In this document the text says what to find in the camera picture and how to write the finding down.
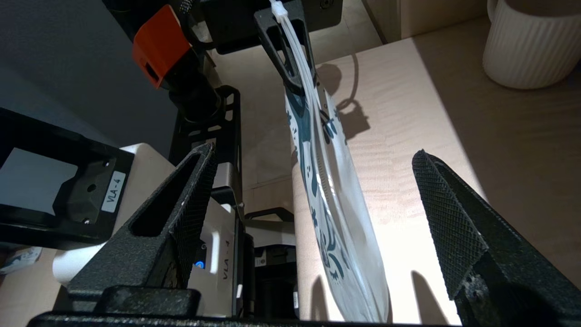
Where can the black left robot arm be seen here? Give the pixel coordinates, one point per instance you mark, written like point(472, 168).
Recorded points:
point(195, 95)

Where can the black torso frame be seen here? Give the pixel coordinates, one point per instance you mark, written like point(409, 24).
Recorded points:
point(227, 136)

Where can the robot wheeled base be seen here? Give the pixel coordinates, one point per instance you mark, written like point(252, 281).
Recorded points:
point(272, 272)

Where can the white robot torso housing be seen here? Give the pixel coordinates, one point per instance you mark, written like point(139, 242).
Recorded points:
point(222, 254)

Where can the orange blurred object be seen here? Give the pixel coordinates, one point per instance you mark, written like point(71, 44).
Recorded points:
point(159, 41)

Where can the white ribbed ceramic mug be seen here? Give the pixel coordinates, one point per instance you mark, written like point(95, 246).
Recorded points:
point(531, 50)

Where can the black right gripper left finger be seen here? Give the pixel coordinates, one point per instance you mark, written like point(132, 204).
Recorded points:
point(150, 254)

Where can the white blue horse pouch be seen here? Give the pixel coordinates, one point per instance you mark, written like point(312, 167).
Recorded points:
point(345, 218)

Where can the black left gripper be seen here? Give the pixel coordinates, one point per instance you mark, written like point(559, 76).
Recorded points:
point(236, 22)

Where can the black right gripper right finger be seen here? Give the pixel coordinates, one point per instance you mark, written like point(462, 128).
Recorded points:
point(499, 263)

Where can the white blue printed pouch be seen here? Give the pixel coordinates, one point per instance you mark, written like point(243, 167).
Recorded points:
point(20, 260)

